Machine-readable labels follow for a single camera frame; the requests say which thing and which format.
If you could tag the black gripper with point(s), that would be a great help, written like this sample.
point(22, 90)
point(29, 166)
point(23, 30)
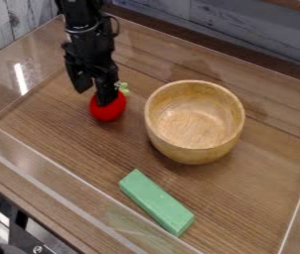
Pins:
point(89, 50)

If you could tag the red plush strawberry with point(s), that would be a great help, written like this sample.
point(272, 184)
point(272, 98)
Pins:
point(112, 111)

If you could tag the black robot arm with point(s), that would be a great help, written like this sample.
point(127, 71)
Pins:
point(81, 9)

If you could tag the wooden bowl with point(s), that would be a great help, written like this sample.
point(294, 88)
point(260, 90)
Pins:
point(195, 119)

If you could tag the green rectangular block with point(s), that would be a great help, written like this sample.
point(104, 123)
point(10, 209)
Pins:
point(172, 215)

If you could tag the clear acrylic front barrier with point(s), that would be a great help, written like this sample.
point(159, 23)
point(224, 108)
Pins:
point(88, 218)

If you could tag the black table leg bracket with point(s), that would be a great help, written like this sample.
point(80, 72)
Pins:
point(21, 238)

